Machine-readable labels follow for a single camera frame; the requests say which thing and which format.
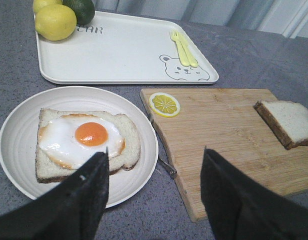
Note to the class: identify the wooden cutting board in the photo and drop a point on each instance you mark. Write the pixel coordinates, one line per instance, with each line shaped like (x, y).
(224, 119)

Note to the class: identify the yellow plastic knife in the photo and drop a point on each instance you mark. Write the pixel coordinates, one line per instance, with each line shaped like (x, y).
(192, 60)

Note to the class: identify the yellow plastic fork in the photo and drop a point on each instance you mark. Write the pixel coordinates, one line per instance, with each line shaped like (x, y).
(181, 52)

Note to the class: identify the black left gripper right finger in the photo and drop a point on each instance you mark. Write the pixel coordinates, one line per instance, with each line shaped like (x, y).
(238, 208)

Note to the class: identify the metal cutting board handle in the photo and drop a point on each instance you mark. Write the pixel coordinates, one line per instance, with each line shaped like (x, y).
(169, 168)

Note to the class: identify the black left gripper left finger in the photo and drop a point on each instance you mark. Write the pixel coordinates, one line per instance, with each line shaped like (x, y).
(70, 211)

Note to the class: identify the green lime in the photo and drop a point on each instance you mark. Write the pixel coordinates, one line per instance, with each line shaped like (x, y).
(83, 9)

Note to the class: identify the yellow lemon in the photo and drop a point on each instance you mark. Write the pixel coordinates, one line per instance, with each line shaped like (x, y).
(39, 4)
(55, 22)

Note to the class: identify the lemon slice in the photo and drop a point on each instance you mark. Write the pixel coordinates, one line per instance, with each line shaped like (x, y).
(164, 104)

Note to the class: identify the bread slice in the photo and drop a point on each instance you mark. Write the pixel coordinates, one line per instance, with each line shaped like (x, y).
(49, 172)
(287, 120)

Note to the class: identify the yellow lemon front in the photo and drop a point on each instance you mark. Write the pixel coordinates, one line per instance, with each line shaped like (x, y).
(55, 22)

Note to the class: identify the white bear-print tray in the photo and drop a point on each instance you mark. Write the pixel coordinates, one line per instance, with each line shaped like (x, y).
(121, 49)

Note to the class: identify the white round plate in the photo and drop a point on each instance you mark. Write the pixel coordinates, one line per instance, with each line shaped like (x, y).
(18, 137)

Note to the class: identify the yellow lemon rear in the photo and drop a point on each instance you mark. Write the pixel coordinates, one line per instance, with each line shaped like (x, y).
(39, 4)

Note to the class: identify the fried egg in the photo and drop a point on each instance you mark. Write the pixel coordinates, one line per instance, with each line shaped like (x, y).
(70, 140)

